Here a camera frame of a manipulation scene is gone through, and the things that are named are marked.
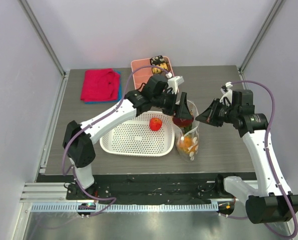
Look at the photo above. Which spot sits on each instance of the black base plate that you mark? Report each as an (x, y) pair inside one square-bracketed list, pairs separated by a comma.
[(152, 189)]

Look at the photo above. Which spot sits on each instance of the orange toy pineapple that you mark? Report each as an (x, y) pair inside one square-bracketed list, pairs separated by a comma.
[(187, 139)]

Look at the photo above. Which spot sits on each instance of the yellow black rolled sock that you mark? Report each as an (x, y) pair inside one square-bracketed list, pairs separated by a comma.
[(160, 68)]

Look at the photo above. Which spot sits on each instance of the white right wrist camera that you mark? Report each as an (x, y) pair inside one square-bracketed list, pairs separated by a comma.
[(226, 90)]

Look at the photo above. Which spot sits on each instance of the magenta folded cloth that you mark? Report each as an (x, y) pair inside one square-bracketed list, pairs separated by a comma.
[(98, 85)]

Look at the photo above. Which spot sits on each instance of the pink divided organizer tray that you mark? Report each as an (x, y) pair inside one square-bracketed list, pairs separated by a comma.
[(142, 75)]

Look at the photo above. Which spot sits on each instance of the clear polka dot zip bag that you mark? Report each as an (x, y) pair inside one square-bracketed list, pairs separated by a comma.
[(194, 112)]

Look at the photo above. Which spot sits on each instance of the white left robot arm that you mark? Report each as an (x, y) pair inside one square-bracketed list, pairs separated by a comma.
[(159, 92)]

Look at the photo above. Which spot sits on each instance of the white slotted cable duct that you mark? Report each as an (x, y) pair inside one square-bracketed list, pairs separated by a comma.
[(85, 207)]

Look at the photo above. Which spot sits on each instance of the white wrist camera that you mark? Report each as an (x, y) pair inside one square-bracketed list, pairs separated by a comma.
[(173, 83), (226, 90)]

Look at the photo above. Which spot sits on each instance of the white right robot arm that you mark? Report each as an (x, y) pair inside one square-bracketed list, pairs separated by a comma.
[(273, 200)]

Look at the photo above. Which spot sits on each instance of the dark red apple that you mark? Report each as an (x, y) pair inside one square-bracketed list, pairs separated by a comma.
[(182, 122)]

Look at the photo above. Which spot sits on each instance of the black floral rolled sock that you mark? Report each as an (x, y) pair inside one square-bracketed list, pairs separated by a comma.
[(157, 60)]

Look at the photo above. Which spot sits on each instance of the white perforated plastic basket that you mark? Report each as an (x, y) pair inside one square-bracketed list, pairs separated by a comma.
[(135, 138)]

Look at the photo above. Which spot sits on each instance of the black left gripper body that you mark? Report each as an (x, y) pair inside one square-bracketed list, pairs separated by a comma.
[(167, 103)]

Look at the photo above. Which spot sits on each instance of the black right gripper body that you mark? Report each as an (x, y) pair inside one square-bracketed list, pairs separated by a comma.
[(216, 113)]

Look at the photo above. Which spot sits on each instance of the bright red apple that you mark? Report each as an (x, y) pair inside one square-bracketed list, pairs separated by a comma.
[(155, 124)]

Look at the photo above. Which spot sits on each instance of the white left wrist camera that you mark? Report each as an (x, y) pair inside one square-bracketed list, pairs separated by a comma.
[(173, 83)]

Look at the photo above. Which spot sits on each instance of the blue folded cloth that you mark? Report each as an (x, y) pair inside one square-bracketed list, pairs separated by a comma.
[(119, 90)]

